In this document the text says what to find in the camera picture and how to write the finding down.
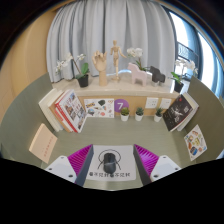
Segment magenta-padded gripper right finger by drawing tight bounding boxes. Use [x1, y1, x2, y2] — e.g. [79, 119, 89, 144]
[133, 143, 184, 186]

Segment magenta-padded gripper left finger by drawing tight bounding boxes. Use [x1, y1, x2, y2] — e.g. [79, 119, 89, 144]
[44, 143, 95, 188]

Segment black computer mouse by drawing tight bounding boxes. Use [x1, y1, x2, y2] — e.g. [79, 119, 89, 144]
[103, 152, 118, 174]

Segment white mouse pad with drawing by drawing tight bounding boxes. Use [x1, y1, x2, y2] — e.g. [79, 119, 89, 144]
[84, 144, 138, 183]

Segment beige card with red text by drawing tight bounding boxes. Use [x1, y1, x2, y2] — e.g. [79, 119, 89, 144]
[28, 123, 59, 164]

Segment small succulent in white pot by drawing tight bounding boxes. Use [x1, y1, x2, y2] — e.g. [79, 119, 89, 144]
[153, 107, 165, 123]
[119, 106, 131, 123]
[134, 106, 145, 122]

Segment colourful food sticker sheet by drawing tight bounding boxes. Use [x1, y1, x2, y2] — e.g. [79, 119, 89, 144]
[183, 124, 208, 162]

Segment white sticker sheet card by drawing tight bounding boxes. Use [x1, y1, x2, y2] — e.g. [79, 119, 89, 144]
[83, 98, 115, 119]

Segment black hardcover book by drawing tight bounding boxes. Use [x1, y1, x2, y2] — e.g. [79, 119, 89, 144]
[162, 94, 194, 133]

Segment purple round number sticker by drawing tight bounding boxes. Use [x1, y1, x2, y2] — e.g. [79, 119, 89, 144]
[113, 98, 130, 114]

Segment stack of white books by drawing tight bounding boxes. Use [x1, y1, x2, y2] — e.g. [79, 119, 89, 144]
[38, 88, 73, 133]

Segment white books behind black book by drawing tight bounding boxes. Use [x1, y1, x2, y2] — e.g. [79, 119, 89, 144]
[176, 92, 200, 132]

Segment beige wooden ledge with backboard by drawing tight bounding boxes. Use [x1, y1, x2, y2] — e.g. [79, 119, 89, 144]
[51, 71, 183, 118]

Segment white orchid in black pot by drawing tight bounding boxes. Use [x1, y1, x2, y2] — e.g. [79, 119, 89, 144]
[169, 59, 199, 94]
[54, 53, 91, 89]

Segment dark wooden horse figure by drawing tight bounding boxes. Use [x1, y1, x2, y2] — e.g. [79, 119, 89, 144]
[148, 65, 167, 87]

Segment pink wooden horse figure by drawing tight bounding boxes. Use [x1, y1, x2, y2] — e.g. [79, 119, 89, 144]
[127, 62, 148, 87]

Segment wooden hand model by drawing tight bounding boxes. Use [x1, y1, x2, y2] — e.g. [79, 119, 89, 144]
[91, 50, 109, 87]

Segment wooden artist mannequin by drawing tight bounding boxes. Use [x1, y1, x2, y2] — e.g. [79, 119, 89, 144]
[109, 39, 128, 82]

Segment white orchid behind horse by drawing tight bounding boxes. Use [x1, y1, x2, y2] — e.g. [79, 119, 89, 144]
[126, 47, 149, 72]

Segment light grey curtain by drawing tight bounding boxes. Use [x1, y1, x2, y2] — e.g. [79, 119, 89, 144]
[45, 0, 177, 84]

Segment white wall socket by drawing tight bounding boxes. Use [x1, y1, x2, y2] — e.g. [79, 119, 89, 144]
[144, 97, 160, 110]

